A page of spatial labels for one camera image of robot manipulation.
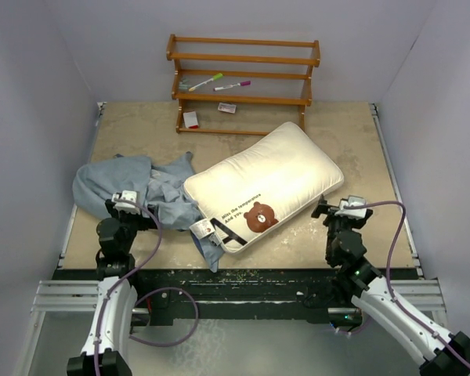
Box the magenta cap marker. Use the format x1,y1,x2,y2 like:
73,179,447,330
213,81,251,92

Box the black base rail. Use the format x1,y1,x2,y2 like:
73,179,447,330
54,268,381,327

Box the green cap marker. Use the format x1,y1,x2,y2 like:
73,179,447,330
188,73,223,92

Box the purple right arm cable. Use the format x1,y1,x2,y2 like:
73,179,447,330
350,200,470,376

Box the pale green small clips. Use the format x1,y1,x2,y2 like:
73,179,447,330
179,79,191,89

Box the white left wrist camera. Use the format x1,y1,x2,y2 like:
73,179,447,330
111,190,141,215

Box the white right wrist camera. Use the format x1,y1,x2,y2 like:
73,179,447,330
335,195,367,219

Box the white red small box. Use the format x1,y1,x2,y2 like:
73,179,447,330
183,111,199,129

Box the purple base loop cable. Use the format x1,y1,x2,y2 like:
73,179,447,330
128,287,200,348

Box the blue printed pillowcase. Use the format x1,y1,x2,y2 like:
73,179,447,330
72,151,224,273

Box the wooden slatted rack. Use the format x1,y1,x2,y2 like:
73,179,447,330
166,34,321,136

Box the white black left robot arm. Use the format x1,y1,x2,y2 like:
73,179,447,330
67,190,157,375

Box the white red label card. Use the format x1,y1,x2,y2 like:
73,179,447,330
218,103,237,114

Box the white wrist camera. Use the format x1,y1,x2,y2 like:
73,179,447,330
111,190,141,215
335,195,367,219

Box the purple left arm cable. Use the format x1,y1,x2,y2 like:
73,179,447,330
92,197,165,376

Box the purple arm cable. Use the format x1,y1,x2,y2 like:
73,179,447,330
92,197,165,376
350,200,470,376

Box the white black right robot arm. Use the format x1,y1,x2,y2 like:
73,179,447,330
312,196,470,375

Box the cream white pillow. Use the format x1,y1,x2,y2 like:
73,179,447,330
183,122,344,254

